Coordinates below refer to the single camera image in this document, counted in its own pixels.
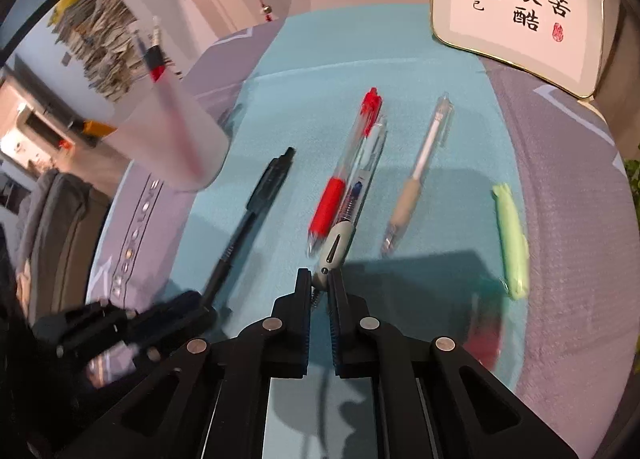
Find table control panel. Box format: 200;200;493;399
107;179;166;300

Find light green highlighter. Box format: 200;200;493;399
491;182;531;301

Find translucent pen cup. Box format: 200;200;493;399
102;81;232;192

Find framed calligraphy sign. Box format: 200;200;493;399
429;0;606;100

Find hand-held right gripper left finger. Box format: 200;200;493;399
70;268;312;459

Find red and black pen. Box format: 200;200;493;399
145;16;203;174

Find grey-green clip pen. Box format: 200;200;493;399
312;114;390;290

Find clear pen beige grip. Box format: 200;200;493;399
380;94;455;257

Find grey sofa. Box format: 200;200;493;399
15;166;113;320

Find tall stacks of books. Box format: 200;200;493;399
50;0;188;104

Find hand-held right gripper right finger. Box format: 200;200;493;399
327;269;577;459

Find green potted plant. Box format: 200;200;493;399
622;139;640;220

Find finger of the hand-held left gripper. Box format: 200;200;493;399
127;289;218;340

